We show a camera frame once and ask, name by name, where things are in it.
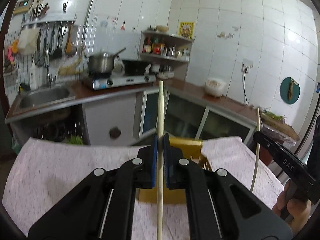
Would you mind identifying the wooden chopstick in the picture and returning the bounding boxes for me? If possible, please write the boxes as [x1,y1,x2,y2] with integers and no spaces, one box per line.
[157,81,164,240]
[250,107,261,192]

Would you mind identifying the kitchen counter cabinet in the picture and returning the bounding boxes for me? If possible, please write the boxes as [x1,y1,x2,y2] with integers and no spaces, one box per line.
[5,79,258,143]

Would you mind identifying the person's right hand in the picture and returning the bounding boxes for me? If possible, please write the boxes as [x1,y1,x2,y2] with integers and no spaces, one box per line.
[272,180,312,235]

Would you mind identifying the wooden cutting board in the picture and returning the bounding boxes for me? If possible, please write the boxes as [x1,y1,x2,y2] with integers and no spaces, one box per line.
[260,111,300,145]

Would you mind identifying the yellow plastic utensil holder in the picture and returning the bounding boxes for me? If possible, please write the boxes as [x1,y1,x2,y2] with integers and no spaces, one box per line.
[138,136,213,205]

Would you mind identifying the pink floral tablecloth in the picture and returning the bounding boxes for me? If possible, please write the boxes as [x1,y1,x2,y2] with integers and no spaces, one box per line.
[2,137,283,234]

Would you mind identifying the white rice cooker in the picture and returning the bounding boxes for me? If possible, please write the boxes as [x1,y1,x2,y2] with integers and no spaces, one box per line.
[204,77,227,98]

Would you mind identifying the stainless steel sink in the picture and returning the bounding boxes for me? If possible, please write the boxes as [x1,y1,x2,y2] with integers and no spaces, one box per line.
[15,86,76,111]

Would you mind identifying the silver gas stove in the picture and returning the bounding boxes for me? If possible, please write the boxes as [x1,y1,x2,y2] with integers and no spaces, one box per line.
[81,74,156,90]

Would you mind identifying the steel cooking pot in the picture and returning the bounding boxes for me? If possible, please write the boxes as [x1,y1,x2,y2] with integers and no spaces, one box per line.
[85,48,126,73]

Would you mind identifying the black wok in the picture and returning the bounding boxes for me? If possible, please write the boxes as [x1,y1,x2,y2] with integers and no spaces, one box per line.
[122,60,150,76]

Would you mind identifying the white soap bottle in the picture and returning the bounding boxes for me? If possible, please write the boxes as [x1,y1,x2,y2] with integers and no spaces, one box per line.
[29,60,39,90]

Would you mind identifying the corner metal shelf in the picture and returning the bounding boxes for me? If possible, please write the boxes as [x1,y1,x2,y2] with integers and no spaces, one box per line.
[138,30,194,65]

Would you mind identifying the green round wall board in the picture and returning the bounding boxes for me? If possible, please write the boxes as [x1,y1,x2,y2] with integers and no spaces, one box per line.
[279,77,300,105]

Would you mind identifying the black power cable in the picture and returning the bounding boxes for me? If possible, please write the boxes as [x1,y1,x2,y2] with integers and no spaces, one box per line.
[242,70,251,106]

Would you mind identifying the wall power socket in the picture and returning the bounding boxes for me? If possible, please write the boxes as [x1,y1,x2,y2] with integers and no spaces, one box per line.
[241,59,253,74]

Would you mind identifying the yellow wall poster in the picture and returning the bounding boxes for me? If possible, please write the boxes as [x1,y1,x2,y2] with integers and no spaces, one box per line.
[178,22,195,39]

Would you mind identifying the wall utensil rack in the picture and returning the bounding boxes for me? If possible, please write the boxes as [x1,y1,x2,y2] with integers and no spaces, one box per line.
[21,13,76,27]

